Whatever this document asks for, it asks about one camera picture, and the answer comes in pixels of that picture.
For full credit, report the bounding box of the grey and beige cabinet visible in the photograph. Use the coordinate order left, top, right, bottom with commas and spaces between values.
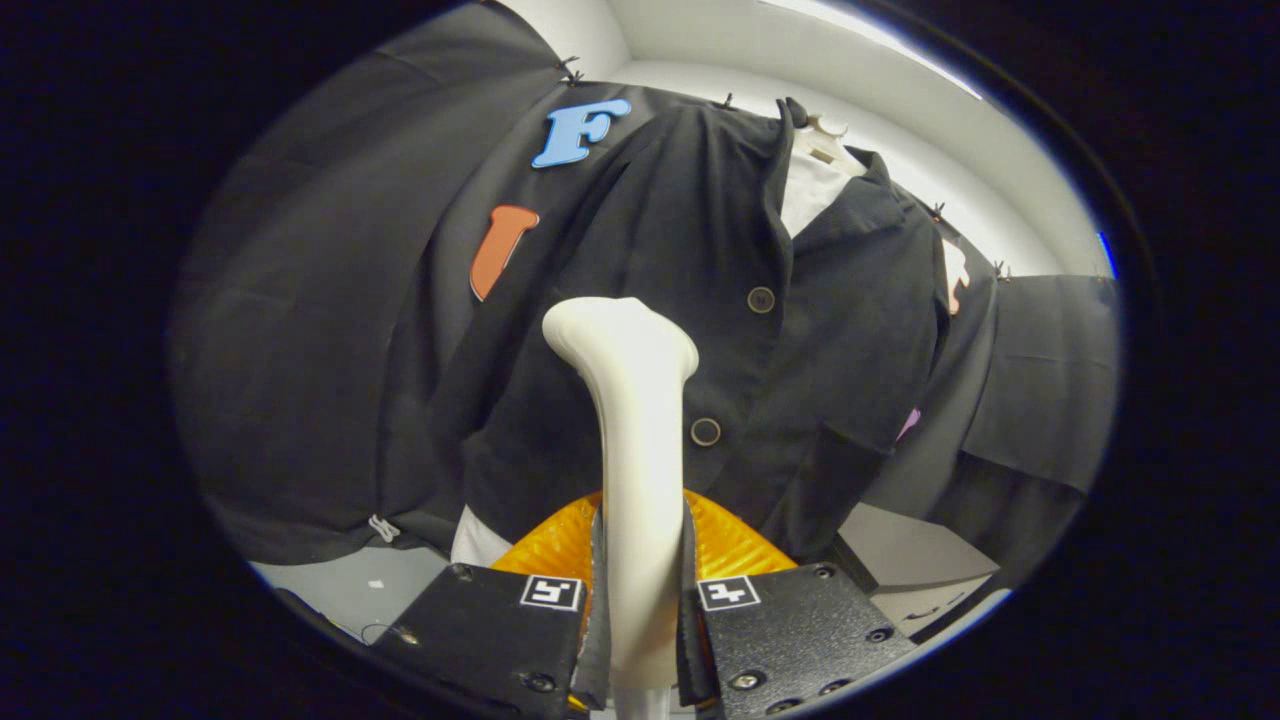
830, 502, 1001, 637

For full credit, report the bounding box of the white clothes hanger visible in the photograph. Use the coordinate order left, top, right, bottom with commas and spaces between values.
800, 112, 873, 179

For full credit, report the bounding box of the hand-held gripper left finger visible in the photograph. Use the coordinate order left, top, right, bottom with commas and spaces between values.
370, 490, 613, 716

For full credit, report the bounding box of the ceiling light panel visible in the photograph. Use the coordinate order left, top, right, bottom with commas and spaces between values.
760, 0, 986, 101

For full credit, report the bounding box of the white garment steamer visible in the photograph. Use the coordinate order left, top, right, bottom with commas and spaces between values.
542, 296, 701, 720

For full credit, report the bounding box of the black suit jacket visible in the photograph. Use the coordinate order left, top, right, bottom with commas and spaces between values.
380, 95, 951, 561

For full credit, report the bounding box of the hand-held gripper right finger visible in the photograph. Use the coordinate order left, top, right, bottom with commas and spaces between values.
678, 490, 919, 717

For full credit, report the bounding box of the black backdrop cloth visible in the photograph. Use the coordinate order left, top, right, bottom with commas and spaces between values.
170, 0, 1123, 591

